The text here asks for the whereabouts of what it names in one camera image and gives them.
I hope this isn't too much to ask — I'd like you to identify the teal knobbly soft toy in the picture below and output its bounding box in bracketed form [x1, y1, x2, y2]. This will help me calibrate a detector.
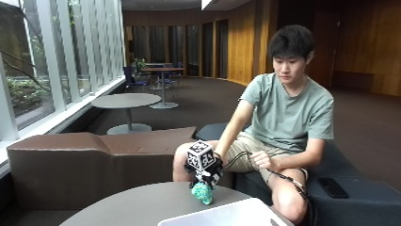
[190, 181, 214, 206]

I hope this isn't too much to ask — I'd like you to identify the black glove cable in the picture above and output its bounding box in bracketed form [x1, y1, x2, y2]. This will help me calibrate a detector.
[221, 151, 315, 226]

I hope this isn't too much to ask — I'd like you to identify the white marker cube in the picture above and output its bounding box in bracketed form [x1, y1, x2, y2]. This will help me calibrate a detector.
[185, 139, 217, 173]

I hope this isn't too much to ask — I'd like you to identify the white laptop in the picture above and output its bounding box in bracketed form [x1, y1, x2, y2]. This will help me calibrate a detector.
[157, 197, 294, 226]

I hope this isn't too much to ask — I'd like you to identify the the person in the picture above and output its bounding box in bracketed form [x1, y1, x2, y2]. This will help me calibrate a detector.
[172, 24, 335, 226]

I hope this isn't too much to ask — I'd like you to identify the black smartphone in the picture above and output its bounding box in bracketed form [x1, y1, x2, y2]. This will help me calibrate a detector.
[315, 176, 350, 200]

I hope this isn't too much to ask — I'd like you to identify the dark grey upholstered sofa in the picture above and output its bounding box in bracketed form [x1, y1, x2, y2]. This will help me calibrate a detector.
[193, 121, 401, 226]

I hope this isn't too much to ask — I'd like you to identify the brown upholstered bench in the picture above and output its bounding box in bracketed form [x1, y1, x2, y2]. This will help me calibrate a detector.
[6, 126, 235, 212]

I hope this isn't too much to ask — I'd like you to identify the blue chair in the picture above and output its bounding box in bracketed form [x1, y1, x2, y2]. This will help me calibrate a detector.
[121, 65, 150, 93]
[156, 62, 185, 90]

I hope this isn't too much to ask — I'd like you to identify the green potted plant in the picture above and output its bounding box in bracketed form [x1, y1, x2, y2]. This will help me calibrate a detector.
[132, 57, 148, 73]

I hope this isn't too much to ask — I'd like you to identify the grey round pedestal table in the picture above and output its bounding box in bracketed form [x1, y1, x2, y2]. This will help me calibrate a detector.
[90, 92, 162, 136]

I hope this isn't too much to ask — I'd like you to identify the wooden high pedestal table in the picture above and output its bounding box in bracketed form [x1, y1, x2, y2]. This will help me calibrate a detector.
[140, 66, 186, 110]

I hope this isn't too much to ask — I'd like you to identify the white-framed window wall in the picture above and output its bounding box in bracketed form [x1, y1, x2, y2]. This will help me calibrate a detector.
[0, 0, 128, 143]

